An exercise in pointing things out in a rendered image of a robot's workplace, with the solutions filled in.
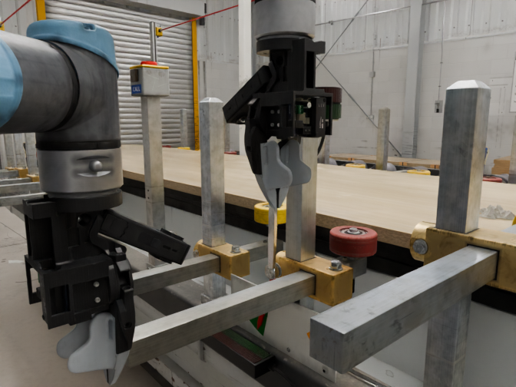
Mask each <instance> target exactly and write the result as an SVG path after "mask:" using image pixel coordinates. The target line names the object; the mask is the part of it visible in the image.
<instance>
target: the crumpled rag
mask: <svg viewBox="0 0 516 387"><path fill-rule="evenodd" d="M479 213H481V214H480V215H479V216H480V217H487V218H488V219H489V218H491V219H497V218H503V219H504V218H506V220H512V219H514V218H515V215H514V214H513V213H512V212H511V211H510V210H508V211H506V210H503V208H502V207H501V205H497V206H496V207H495V206H492V205H489V206H488V207H487V208H486V207H484V208H482V209H480V212H479Z"/></svg>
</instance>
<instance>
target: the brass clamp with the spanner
mask: <svg viewBox="0 0 516 387"><path fill-rule="evenodd" d="M276 263H278V264H279V265H280V267H281V270H282V274H281V276H280V277H283V276H286V275H289V274H291V273H295V272H298V271H300V270H302V271H304V272H306V273H310V274H313V275H314V276H315V293H314V294H312V295H310V296H309V297H310V298H312V299H315V300H317V301H320V302H321V303H325V304H326V305H328V306H335V305H337V304H340V303H342V302H344V301H346V300H348V299H351V298H352V280H353V268H352V267H349V266H344V265H342V268H343V270H342V271H332V270H330V269H329V267H330V264H331V261H330V260H326V259H323V258H321V257H317V256H315V257H313V258H311V259H308V260H304V261H302V262H300V261H298V260H294V259H291V258H289V257H286V251H285V250H283V251H280V252H278V253H277V254H276ZM280 277H277V278H280Z"/></svg>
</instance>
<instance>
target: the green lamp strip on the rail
mask: <svg viewBox="0 0 516 387"><path fill-rule="evenodd" d="M221 332H222V333H223V334H225V335H226V336H228V337H230V338H231V339H232V340H234V341H236V342H238V343H239V344H240V345H242V346H243V347H245V348H246V349H248V350H250V351H251V352H253V353H254V354H256V355H257V356H259V357H260V358H262V359H265V358H267V357H269V356H271V355H270V354H269V353H268V352H266V351H264V350H263V349H261V348H260V347H258V346H256V345H254V344H253V343H251V342H250V341H248V340H247V339H244V338H243V337H242V336H240V335H238V334H237V333H235V332H234V331H232V330H231V329H225V330H224V331H221Z"/></svg>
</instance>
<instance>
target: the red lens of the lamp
mask: <svg viewBox="0 0 516 387"><path fill-rule="evenodd" d="M316 89H324V91H325V93H333V102H340V103H342V88H316Z"/></svg>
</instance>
